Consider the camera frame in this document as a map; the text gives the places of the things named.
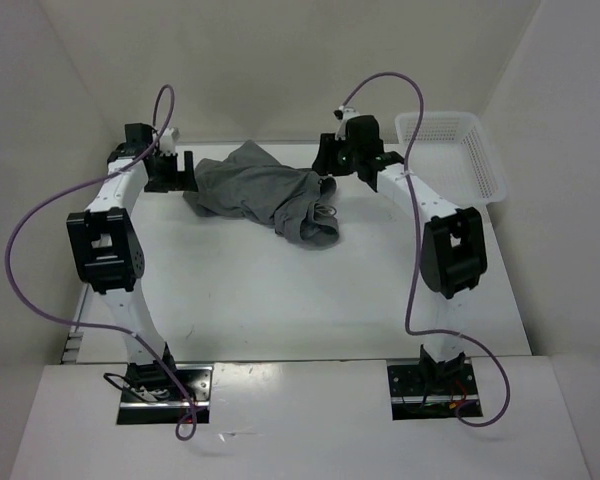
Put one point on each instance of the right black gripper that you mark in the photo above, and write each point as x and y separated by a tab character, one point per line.
324	164

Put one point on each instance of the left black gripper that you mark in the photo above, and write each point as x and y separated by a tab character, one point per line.
180	180

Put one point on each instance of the grey shorts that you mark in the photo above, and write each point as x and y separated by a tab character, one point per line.
252	184

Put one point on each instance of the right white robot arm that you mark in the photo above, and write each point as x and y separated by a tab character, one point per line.
450	247

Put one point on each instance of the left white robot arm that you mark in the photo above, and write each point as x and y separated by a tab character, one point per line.
150	363

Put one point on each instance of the white plastic basket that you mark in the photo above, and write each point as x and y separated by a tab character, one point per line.
453	155

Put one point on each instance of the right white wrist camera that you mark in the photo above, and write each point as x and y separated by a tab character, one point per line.
343	114

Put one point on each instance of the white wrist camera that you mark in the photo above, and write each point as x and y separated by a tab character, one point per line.
343	114
168	141

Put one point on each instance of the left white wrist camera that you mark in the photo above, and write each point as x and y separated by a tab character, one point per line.
168	141

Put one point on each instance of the aluminium table edge rail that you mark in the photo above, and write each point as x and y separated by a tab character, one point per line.
105	247

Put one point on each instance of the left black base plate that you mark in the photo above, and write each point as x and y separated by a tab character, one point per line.
164	406

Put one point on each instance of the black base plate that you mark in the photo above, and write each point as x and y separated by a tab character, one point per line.
413	398
164	406

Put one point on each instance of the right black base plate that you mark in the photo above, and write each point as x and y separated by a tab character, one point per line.
413	398

